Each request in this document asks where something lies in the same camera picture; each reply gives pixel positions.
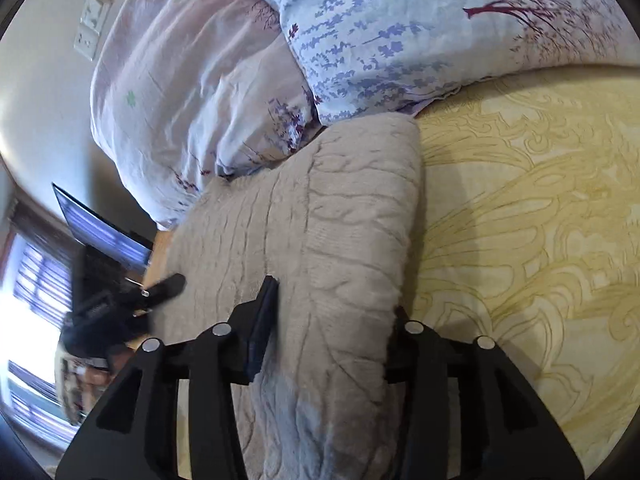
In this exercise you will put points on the white wall socket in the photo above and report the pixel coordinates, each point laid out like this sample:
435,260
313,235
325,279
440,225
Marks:
86,45

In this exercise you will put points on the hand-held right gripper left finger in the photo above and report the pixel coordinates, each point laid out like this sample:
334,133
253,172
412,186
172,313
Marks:
264,320

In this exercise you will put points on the blue floral print pillow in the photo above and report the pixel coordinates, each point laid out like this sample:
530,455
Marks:
400,30

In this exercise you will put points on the window with curtain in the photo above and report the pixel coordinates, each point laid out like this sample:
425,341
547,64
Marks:
30,310

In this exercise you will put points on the black monitor screen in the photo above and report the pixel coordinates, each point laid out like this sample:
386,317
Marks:
100,225

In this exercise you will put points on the pink floral print pillow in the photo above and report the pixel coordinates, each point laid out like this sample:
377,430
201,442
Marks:
190,90

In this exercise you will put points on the wooden bedside table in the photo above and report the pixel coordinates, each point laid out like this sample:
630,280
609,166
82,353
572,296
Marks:
160,260

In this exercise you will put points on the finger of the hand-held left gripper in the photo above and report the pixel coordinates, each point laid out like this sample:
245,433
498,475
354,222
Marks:
165,287

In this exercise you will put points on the white wall switch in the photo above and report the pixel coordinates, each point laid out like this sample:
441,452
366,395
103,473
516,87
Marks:
96,9

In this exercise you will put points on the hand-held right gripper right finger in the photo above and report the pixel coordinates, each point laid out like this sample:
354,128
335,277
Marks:
415,350

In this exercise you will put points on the yellow embroidered bedspread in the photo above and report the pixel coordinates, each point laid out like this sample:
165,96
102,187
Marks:
530,220

